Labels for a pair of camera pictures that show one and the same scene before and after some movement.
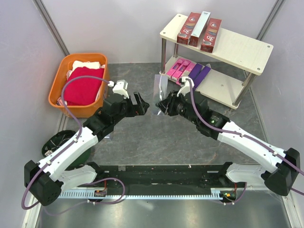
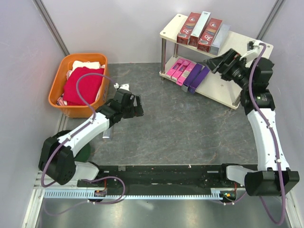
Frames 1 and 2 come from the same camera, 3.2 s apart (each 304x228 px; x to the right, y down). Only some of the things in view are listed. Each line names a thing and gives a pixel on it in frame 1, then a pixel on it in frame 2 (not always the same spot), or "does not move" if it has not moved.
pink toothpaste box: x=172 y=70 does not move
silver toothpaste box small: x=108 y=136 does not move
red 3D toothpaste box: x=211 y=30 to x=199 y=24
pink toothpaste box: x=180 y=69 does not move
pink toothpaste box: x=186 y=72 does not move
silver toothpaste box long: x=160 y=90 to x=214 y=48
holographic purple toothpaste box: x=195 y=71 does not move
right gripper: x=167 y=105 to x=232 y=59
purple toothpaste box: x=201 y=77 does not move
